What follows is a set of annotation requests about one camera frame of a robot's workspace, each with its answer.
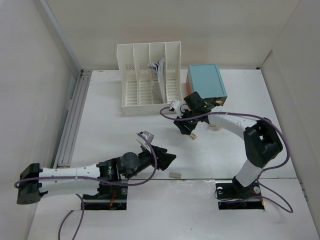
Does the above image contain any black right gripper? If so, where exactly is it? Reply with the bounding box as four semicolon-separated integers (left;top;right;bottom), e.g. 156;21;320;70
173;106;199;135

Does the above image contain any grey rectangular eraser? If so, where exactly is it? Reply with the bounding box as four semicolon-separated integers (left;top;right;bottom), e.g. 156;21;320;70
169;172;182;179

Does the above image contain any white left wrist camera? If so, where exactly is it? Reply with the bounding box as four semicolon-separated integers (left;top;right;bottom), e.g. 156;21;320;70
136;131;154;152

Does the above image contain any aluminium rail frame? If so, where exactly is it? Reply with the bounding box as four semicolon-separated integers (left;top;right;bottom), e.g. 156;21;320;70
50;69;92;169

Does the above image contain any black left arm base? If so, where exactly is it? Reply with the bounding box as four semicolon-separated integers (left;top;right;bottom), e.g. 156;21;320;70
82;183;128;211

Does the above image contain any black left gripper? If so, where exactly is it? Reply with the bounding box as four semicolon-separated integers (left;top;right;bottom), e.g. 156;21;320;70
125;144;175;180

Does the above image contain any white plastic file organizer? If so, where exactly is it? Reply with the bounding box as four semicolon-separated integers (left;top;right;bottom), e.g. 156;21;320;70
116;41;182;116

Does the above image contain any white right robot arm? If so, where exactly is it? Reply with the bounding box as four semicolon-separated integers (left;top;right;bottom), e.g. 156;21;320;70
169;91;283;197

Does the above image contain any teal orange drawer box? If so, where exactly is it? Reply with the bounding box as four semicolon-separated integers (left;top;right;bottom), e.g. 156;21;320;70
186;63;228;105

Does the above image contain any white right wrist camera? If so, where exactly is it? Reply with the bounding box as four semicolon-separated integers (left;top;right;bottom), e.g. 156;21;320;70
169;100;183;115

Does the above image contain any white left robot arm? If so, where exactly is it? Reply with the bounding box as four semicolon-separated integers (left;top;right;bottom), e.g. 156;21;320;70
14;145;177;205

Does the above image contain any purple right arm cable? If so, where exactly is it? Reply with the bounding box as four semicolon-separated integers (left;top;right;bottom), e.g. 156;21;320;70
159;106;294;213

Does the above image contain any small yellow eraser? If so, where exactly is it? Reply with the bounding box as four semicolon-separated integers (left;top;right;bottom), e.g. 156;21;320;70
190;133;197;140

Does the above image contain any white instruction booklet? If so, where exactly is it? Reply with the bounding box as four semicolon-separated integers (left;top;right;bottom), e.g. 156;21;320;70
148;57;167;104

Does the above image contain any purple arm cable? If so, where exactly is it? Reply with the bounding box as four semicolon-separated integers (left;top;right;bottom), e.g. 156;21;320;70
13;132;160;240
159;106;294;213

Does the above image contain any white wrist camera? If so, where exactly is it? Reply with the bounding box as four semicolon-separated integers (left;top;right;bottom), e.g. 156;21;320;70
136;131;154;152
169;100;183;115

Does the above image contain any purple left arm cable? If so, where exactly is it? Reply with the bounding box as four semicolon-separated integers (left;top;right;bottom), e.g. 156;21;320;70
13;132;160;240

